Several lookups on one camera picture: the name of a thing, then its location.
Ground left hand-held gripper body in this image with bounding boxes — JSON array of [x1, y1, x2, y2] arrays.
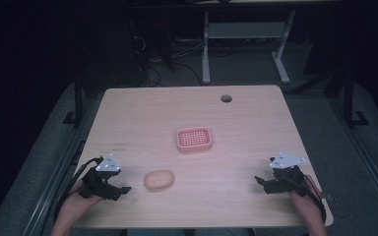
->
[[78, 153, 123, 201]]

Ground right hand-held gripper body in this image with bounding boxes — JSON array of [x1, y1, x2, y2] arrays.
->
[[266, 151, 309, 198]]

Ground pink soap dish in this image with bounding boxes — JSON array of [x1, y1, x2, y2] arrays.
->
[[175, 126, 214, 153]]

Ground person's right hand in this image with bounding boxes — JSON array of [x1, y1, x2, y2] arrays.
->
[[288, 178, 323, 214]]

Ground person's left hand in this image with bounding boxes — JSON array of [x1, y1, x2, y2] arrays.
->
[[57, 178, 103, 220]]

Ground black metal stand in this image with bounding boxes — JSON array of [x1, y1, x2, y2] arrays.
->
[[62, 73, 87, 129], [342, 65, 370, 128]]

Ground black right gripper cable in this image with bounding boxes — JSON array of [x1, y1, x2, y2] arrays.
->
[[302, 174, 328, 224]]

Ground grey metal floor rail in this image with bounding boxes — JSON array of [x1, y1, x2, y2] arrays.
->
[[326, 94, 378, 217], [22, 94, 96, 236]]

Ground black floor cables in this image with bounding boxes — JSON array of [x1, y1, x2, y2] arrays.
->
[[129, 32, 208, 88]]

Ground white metal desk frame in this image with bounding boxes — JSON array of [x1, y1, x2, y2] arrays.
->
[[201, 9, 297, 86]]

